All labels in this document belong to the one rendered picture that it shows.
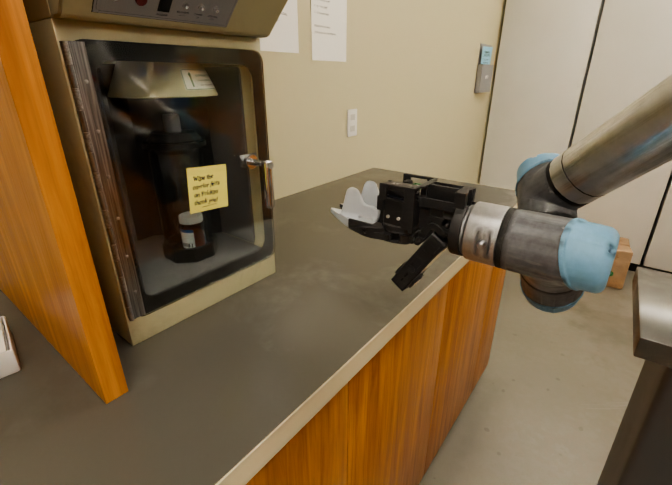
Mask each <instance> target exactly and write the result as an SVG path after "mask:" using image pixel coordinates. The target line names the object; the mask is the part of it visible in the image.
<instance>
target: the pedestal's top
mask: <svg viewBox="0 0 672 485"><path fill-rule="evenodd" d="M632 300H633V355H634V356H635V357H638V358H641V359H645V360H648V361H651V362H654V363H657V364H660V365H663V366H666V367H670V368H672V274H670V273H665V272H660V271H656V270H651V269H647V268H642V267H637V268H636V271H635V274H634V277H633V280H632Z"/></svg>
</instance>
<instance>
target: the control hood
mask: <svg viewBox="0 0 672 485"><path fill-rule="evenodd" d="M47 1H48V5H49V9H50V13H51V15H54V17H55V18H62V19H72V20H82V21H93V22H103V23H113V24H123V25H133V26H143V27H153V28H164V29H174V30H184V31H194V32H204V33H214V34H224V35H234V36H245V37H255V38H266V37H268V36H269V35H270V33H271V31H272V29H273V28H274V26H275V24H276V22H277V20H278V18H279V16H280V14H281V12H282V10H283V9H284V7H285V5H286V3H287V1H288V0H238V2H237V4H236V6H235V8H234V11H233V13H232V15H231V18H230V20H229V22H228V25H227V27H217V26H208V25H200V24H191V23H182V22H174V21H165V20H156V19H148V18H139V17H130V16H122V15H113V14H104V13H96V12H91V10H92V3H93V0H47Z"/></svg>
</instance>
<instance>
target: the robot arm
mask: <svg viewBox="0 0 672 485"><path fill-rule="evenodd" d="M671 160H672V74H671V75H669V76H668V77H667V78H665V79H664V80H662V81H661V82H660V83H658V84H657V85H656V86H654V87H653V88H651V89H650V90H649V91H647V92H646V93H644V94H643V95H642V96H640V97H639V98H638V99H636V100H635V101H633V102H632V103H631V104H629V105H628V106H626V107H625V108H624V109H622V110H621V111H620V112H618V113H617V114H615V115H614V116H613V117H611V118H610V119H608V120H607V121H606V122H604V123H603V124H602V125H600V126H599V127H597V128H596V129H595V130H593V131H592V132H590V133H589V134H588V135H586V136H585V137H584V138H582V139H581V140H579V141H578V142H577V143H575V144H574V145H572V146H571V147H570V148H568V149H567V150H566V151H564V152H563V153H561V154H556V153H542V154H538V155H537V156H536V157H534V158H532V157H530V158H528V159H526V160H525V161H523V162H522V163H521V164H520V166H519V167H518V170H517V183H516V186H515V193H516V196H517V208H513V207H508V206H503V205H497V204H492V203H486V202H481V201H480V202H477V203H476V202H474V199H475V192H476V188H474V187H468V186H462V185H456V184H450V183H444V182H438V178H433V177H427V176H420V175H414V174H408V173H404V175H403V183H402V182H396V181H392V180H388V181H386V182H383V183H382V182H380V185H379V190H378V187H377V184H376V183H375V182H373V181H367V182H366V183H365V184H364V187H363V190H362V194H360V192H359V190H358V189H357V188H354V187H350V188H348V190H347V191H346V195H345V199H344V203H343V204H340V208H341V209H337V208H333V207H332V208H331V213H332V214H333V215H334V216H335V217H336V218H337V219H338V220H340V221H341V222H342V223H343V224H344V225H346V226H347V227H349V229H351V230H353V231H355V232H357V233H359V234H361V235H363V236H366V237H369V238H374V239H380V240H384V241H387V242H391V243H397V244H404V245H406V244H413V243H414V244H415V245H420V244H421V243H422V242H424V241H425V240H426V241H425V242H424V243H423V244H422V245H421V246H420V247H419V248H418V250H417V251H416V252H415V253H414V254H413V255H412V256H411V257H410V258H409V260H407V261H406V262H404V263H403V264H401V265H400V266H399V268H398V269H397V270H396V271H395V273H396V274H395V275H394V276H393V278H392V279H391V280H392V281H393V282H394V284H395V285H396V286H397V287H398V288H399V289H400V290H401V291H404V290H405V289H407V288H408V287H409V288H411V287H412V286H414V285H415V284H417V283H418V282H419V281H420V279H421V278H422V277H423V276H424V275H423V273H424V272H425V270H426V269H427V268H428V267H429V266H430V265H431V264H432V263H433V262H434V261H435V260H436V259H437V258H438V257H439V256H440V255H441V254H442V253H443V252H444V251H445V250H446V249H447V248H448V250H449V252H450V253H451V254H455V255H459V256H463V257H464V258H465V259H468V260H472V261H475V262H479V263H483V264H486V265H490V266H494V267H497V268H501V269H504V270H508V271H511V272H515V273H519V274H520V278H521V279H520V287H521V290H522V292H523V294H524V295H525V297H526V299H527V300H528V302H529V303H530V304H531V305H533V306H534V307H535V308H537V309H539V310H541V311H545V312H549V313H559V312H564V311H567V310H569V309H570V308H572V307H573V306H574V305H575V304H576V303H577V302H578V301H579V300H580V298H581V297H582V296H583V294H584V291H586V292H590V293H600V292H602V291H603V290H604V289H605V287H606V285H607V282H608V279H609V276H610V272H611V269H612V266H613V262H614V259H615V255H616V252H617V248H618V244H619V240H620V236H619V233H618V231H617V230H616V229H615V228H613V227H610V226H606V225H601V224H597V223H592V222H588V221H587V220H585V219H582V218H578V216H577V210H578V209H579V208H581V207H583V206H584V205H587V204H589V203H591V202H593V201H595V200H596V199H598V198H600V197H602V196H604V195H606V194H608V193H610V192H612V191H614V190H616V189H618V188H619V187H621V186H623V185H625V184H627V183H629V182H631V181H633V180H635V179H637V178H639V177H640V176H642V175H644V174H646V173H648V172H650V171H652V170H654V169H656V168H658V167H660V166H662V165H663V164H665V163H667V162H669V161H671ZM411 177H414V178H420V179H427V182H425V183H423V184H420V183H414V184H413V180H411ZM434 231H435V232H434Z"/></svg>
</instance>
